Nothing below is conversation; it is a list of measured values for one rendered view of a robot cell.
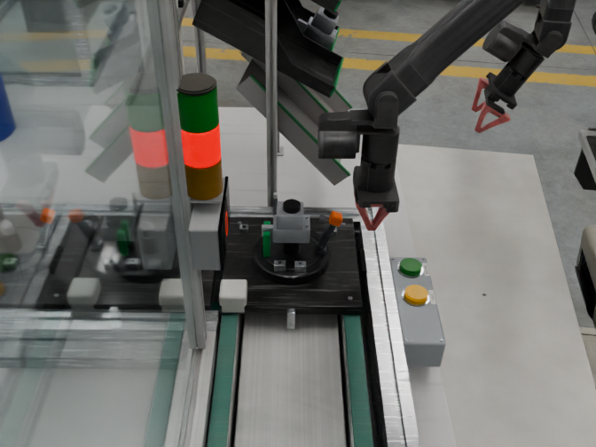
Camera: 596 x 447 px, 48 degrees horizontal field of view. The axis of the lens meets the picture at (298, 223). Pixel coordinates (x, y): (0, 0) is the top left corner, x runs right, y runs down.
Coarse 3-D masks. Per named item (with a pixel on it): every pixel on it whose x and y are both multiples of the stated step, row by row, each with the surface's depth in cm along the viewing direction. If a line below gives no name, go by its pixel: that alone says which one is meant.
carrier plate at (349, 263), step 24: (240, 240) 125; (336, 240) 126; (240, 264) 120; (336, 264) 120; (264, 288) 115; (288, 288) 115; (312, 288) 115; (336, 288) 116; (360, 288) 116; (264, 312) 113; (312, 312) 113; (336, 312) 113; (360, 312) 113
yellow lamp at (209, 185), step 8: (184, 168) 84; (192, 168) 83; (200, 168) 83; (208, 168) 84; (216, 168) 84; (192, 176) 84; (200, 176) 84; (208, 176) 84; (216, 176) 85; (192, 184) 85; (200, 184) 85; (208, 184) 85; (216, 184) 86; (192, 192) 86; (200, 192) 85; (208, 192) 86; (216, 192) 86
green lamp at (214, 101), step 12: (180, 96) 77; (192, 96) 77; (204, 96) 77; (216, 96) 79; (180, 108) 79; (192, 108) 78; (204, 108) 78; (216, 108) 80; (180, 120) 80; (192, 120) 79; (204, 120) 79; (216, 120) 81; (192, 132) 80; (204, 132) 80
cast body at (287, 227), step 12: (288, 204) 113; (300, 204) 114; (276, 216) 117; (288, 216) 113; (300, 216) 113; (264, 228) 116; (276, 228) 115; (288, 228) 114; (300, 228) 114; (276, 240) 116; (288, 240) 116; (300, 240) 116
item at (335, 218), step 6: (324, 216) 116; (330, 216) 116; (336, 216) 115; (324, 222) 115; (330, 222) 115; (336, 222) 115; (330, 228) 116; (324, 234) 118; (330, 234) 117; (324, 240) 118; (318, 246) 119; (324, 246) 119
